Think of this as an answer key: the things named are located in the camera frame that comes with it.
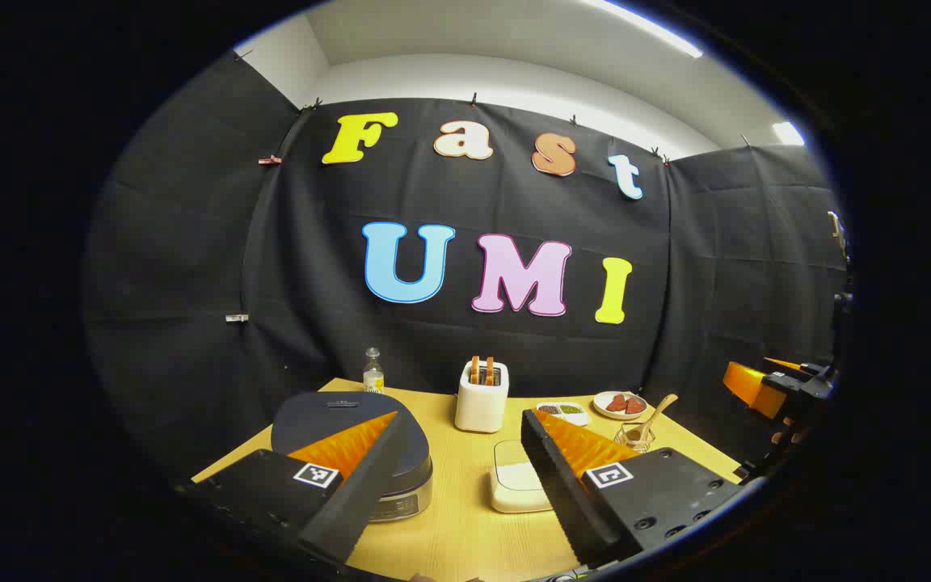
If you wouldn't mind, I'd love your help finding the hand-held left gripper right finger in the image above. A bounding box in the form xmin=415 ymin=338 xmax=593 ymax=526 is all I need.
xmin=520 ymin=408 xmax=745 ymax=568

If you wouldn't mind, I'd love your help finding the white round plate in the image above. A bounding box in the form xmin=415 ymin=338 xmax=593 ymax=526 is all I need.
xmin=592 ymin=391 xmax=649 ymax=421

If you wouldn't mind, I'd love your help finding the wooden spoon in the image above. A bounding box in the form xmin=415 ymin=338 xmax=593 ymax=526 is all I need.
xmin=631 ymin=394 xmax=679 ymax=444

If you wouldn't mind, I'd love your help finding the clear chopstick holder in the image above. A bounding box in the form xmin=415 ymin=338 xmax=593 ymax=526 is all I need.
xmin=613 ymin=422 xmax=657 ymax=453

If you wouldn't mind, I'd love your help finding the dark grey rice cooker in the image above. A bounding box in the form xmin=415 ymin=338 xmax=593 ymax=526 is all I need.
xmin=270 ymin=392 xmax=434 ymax=522

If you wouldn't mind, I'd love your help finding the white rice container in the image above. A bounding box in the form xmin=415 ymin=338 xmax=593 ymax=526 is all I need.
xmin=490 ymin=439 xmax=555 ymax=514

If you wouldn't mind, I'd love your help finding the white divided bean dish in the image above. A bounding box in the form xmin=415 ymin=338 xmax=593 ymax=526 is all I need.
xmin=536 ymin=402 xmax=592 ymax=427

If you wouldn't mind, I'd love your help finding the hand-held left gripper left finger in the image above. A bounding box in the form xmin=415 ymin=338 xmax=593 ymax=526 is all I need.
xmin=183 ymin=411 xmax=410 ymax=567

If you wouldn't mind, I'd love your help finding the white toaster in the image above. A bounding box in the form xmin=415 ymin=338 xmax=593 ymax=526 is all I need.
xmin=454 ymin=360 xmax=510 ymax=434

